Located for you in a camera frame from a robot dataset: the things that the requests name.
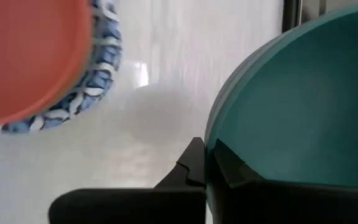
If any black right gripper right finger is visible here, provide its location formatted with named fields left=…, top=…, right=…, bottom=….
left=206, top=139, right=358, bottom=224

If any blue patterned paper bowl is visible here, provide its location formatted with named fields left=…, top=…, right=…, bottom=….
left=0, top=0, right=124, bottom=134

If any teal plastic bowl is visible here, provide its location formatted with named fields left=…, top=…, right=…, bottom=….
left=203, top=2, right=358, bottom=224

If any red plastic bowl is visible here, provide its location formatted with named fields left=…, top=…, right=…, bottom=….
left=0, top=0, right=93, bottom=130

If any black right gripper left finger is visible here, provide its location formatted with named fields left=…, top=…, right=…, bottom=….
left=48, top=136, right=207, bottom=224

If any black table frame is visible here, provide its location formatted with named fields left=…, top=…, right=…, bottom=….
left=282, top=0, right=303, bottom=34

